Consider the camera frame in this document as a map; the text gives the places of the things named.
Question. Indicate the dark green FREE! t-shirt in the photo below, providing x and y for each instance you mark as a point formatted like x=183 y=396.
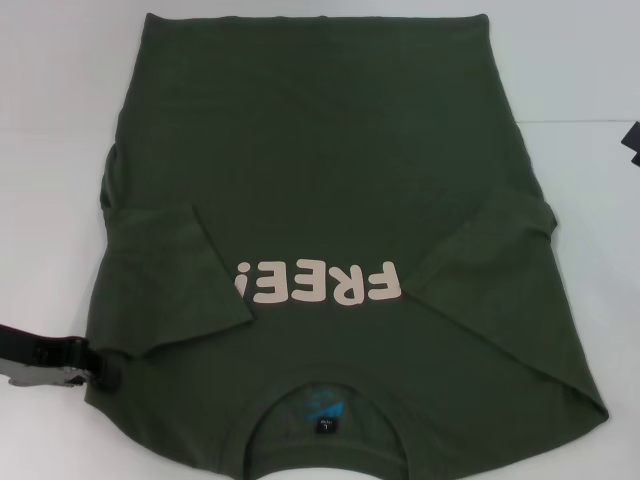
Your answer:
x=325 y=175

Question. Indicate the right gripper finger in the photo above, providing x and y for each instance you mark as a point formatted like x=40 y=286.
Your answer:
x=636 y=159
x=632 y=136

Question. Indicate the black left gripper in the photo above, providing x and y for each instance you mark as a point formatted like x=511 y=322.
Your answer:
x=40 y=355

